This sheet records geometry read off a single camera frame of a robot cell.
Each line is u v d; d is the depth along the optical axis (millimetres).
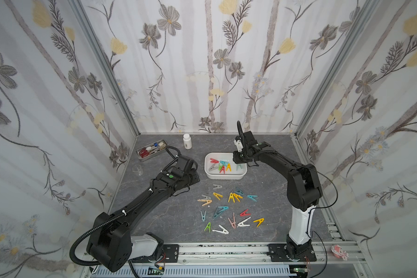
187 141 1078
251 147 719
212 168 1012
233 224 817
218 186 949
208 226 817
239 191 924
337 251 726
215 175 983
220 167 1016
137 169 975
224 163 1043
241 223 819
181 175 625
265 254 745
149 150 1110
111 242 400
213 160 1043
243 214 856
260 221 834
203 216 839
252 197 906
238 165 1041
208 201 882
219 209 862
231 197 906
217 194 909
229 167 1041
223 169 1016
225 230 799
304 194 521
